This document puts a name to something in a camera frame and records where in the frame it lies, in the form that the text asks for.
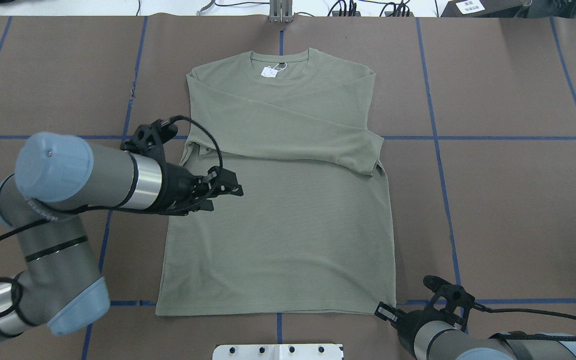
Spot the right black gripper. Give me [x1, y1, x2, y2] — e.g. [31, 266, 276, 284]
[374, 301, 444, 351]

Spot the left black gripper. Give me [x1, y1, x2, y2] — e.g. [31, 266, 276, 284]
[157, 161, 243, 216]

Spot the olive green long-sleeve shirt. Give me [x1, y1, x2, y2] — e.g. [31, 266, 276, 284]
[155, 48, 396, 317]

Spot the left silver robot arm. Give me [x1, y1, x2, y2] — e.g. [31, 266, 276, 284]
[0, 130, 243, 343]

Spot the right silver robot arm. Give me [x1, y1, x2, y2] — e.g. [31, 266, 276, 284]
[374, 301, 576, 360]

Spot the white shirt price tag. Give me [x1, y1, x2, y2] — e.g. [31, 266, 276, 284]
[260, 64, 284, 78]

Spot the black labelled box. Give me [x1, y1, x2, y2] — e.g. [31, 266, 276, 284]
[439, 0, 533, 18]

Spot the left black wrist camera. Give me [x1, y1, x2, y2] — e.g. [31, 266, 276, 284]
[119, 119, 178, 158]

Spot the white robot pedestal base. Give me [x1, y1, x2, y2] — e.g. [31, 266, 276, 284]
[212, 342, 345, 360]

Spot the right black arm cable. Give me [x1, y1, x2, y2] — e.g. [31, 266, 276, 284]
[468, 302, 576, 332]

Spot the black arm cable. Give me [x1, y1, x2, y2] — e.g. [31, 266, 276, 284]
[0, 115, 225, 321]
[468, 302, 576, 332]

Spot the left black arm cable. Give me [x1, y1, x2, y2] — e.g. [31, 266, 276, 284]
[0, 115, 225, 321]

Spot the aluminium frame post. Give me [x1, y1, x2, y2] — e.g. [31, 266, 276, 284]
[268, 0, 294, 24]

